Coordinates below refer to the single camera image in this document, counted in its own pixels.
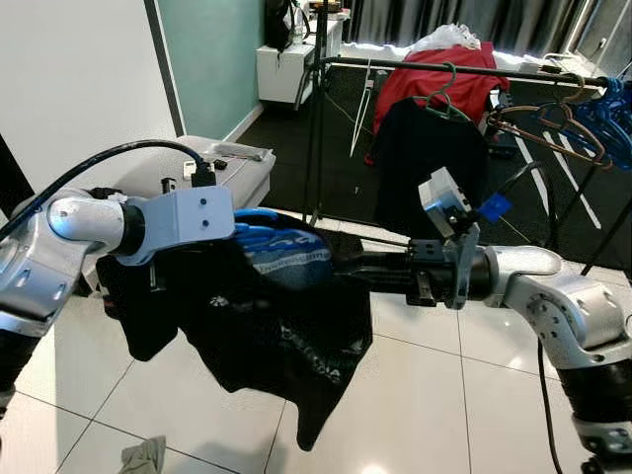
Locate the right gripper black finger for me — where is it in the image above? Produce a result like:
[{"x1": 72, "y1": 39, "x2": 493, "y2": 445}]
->
[
  {"x1": 336, "y1": 253, "x2": 414, "y2": 276},
  {"x1": 341, "y1": 272, "x2": 416, "y2": 295}
]

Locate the blue plastic hanger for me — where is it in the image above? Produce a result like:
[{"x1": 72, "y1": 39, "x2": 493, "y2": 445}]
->
[{"x1": 235, "y1": 207, "x2": 332, "y2": 289}]

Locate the black printed shirt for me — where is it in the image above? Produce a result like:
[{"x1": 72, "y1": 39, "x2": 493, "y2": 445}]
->
[{"x1": 96, "y1": 222, "x2": 374, "y2": 452}]

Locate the thin white hanger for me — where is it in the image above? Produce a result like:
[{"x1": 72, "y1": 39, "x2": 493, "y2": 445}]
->
[{"x1": 351, "y1": 61, "x2": 376, "y2": 159}]

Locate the dark green hanger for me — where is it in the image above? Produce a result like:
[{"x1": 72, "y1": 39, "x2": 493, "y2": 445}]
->
[{"x1": 425, "y1": 64, "x2": 473, "y2": 121}]

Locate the brown wooden hanger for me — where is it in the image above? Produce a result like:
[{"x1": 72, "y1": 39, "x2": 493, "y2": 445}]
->
[{"x1": 487, "y1": 74, "x2": 608, "y2": 169}]

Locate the dark navy hanging shirt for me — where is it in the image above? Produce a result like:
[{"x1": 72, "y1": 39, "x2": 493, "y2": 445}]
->
[{"x1": 373, "y1": 96, "x2": 491, "y2": 243}]

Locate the grey upholstered ottoman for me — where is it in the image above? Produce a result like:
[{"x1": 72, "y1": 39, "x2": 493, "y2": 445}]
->
[{"x1": 128, "y1": 135, "x2": 277, "y2": 213}]

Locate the flat silver device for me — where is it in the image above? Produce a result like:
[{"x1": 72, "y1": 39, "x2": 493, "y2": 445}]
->
[{"x1": 211, "y1": 142, "x2": 267, "y2": 162}]

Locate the red draped garment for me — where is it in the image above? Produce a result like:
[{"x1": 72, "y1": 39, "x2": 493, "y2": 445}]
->
[{"x1": 373, "y1": 41, "x2": 511, "y2": 136}]

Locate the white low cabinet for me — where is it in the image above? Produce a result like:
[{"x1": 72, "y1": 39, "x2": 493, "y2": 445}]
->
[{"x1": 257, "y1": 20, "x2": 344, "y2": 106}]

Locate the black metal clothes rack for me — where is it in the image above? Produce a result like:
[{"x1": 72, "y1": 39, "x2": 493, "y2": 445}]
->
[{"x1": 301, "y1": 0, "x2": 632, "y2": 273}]

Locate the white plastic bag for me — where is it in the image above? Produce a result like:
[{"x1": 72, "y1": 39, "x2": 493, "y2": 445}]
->
[{"x1": 410, "y1": 24, "x2": 483, "y2": 53}]

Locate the black bag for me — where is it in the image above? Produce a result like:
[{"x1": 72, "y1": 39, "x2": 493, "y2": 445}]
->
[{"x1": 263, "y1": 0, "x2": 307, "y2": 52}]

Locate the dark striped curtain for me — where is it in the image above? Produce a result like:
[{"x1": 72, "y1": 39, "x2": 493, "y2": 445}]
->
[{"x1": 341, "y1": 0, "x2": 632, "y2": 55}]

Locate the grey green cloth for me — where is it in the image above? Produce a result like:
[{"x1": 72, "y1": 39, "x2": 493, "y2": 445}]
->
[{"x1": 120, "y1": 436, "x2": 168, "y2": 474}]

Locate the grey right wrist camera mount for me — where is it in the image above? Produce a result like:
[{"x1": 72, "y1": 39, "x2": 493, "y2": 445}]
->
[{"x1": 418, "y1": 168, "x2": 486, "y2": 310}]

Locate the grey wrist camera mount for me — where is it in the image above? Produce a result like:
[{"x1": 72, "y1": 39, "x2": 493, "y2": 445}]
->
[
  {"x1": 123, "y1": 186, "x2": 237, "y2": 267},
  {"x1": 418, "y1": 168, "x2": 486, "y2": 310}
]

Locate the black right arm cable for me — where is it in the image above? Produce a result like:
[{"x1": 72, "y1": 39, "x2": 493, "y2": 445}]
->
[{"x1": 472, "y1": 161, "x2": 564, "y2": 474}]

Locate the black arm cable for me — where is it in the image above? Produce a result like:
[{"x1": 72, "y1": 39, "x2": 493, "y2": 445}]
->
[
  {"x1": 472, "y1": 161, "x2": 564, "y2": 474},
  {"x1": 0, "y1": 140, "x2": 219, "y2": 243}
]

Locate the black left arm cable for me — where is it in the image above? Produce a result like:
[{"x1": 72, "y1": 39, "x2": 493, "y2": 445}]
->
[{"x1": 0, "y1": 140, "x2": 219, "y2": 243}]

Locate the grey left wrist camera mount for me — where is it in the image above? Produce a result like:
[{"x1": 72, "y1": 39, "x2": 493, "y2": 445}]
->
[{"x1": 123, "y1": 186, "x2": 237, "y2": 267}]

